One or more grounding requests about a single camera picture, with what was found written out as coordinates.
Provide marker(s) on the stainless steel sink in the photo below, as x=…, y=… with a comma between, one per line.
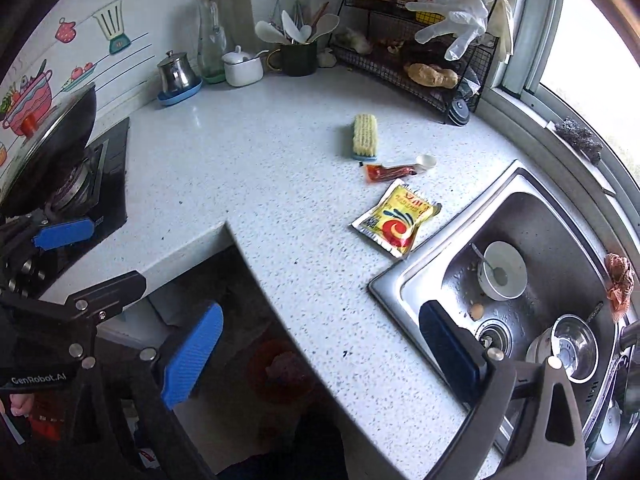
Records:
x=550, y=220

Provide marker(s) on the kitchen wall sticker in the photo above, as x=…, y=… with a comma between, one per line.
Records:
x=110, y=25

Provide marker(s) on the bunch of kitchen utensils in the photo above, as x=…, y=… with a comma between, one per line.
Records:
x=297, y=27

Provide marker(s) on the white ceramic sugar jar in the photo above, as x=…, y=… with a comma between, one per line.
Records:
x=242, y=70

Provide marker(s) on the yellow bristle scrub brush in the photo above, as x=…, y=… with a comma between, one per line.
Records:
x=365, y=137

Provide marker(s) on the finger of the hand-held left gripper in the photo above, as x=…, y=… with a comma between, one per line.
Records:
x=100, y=292
x=65, y=234

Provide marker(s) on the clear disposable glove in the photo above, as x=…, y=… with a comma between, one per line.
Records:
x=460, y=25

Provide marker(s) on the red plastic bin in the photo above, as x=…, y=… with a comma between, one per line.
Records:
x=280, y=375

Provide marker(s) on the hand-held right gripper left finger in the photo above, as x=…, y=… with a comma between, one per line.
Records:
x=192, y=355

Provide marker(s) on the blue plastic saucer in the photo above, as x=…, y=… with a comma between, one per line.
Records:
x=185, y=97

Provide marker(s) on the person's left hand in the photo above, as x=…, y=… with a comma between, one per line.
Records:
x=21, y=404

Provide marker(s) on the black gas stove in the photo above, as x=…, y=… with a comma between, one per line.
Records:
x=107, y=180

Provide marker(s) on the white plastic spoon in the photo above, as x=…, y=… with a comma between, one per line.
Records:
x=422, y=161

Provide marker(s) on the yellow seasoning packet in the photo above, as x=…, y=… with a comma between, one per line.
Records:
x=395, y=217

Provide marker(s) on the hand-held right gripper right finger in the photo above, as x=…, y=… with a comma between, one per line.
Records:
x=452, y=355

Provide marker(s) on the red-brown sauce sachet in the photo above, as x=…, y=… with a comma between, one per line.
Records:
x=385, y=172

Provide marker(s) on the metal spoon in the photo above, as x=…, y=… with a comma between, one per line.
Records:
x=485, y=260

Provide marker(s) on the steel oil pot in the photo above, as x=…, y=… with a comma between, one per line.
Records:
x=176, y=72

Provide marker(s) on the black round stopper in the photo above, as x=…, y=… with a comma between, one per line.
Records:
x=459, y=111

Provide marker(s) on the glass carafe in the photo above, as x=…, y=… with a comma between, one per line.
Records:
x=211, y=35

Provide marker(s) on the white bowl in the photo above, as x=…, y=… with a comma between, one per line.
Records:
x=502, y=270

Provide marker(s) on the stainless steel bowl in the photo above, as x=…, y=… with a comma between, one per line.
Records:
x=575, y=350

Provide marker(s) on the ginger root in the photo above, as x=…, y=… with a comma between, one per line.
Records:
x=432, y=75

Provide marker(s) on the garlic bulbs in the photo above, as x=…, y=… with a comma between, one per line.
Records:
x=352, y=40

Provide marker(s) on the glass lid red knob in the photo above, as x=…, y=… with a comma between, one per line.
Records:
x=50, y=125

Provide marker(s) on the eggshell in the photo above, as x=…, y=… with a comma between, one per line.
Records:
x=476, y=311

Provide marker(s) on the cream rubber glove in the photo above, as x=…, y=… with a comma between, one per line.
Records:
x=501, y=30

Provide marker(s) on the grey window frame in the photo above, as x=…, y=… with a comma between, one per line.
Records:
x=520, y=60

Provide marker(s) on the orange rag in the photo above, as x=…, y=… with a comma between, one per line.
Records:
x=619, y=280

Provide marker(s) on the person's dark pants leg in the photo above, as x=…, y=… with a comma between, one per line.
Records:
x=295, y=450

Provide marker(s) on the dark green mug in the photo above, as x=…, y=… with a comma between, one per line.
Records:
x=297, y=60

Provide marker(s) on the single garlic bulb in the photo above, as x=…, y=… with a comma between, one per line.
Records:
x=327, y=58

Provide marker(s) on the steel wool scrubber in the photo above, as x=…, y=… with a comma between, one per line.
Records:
x=577, y=140

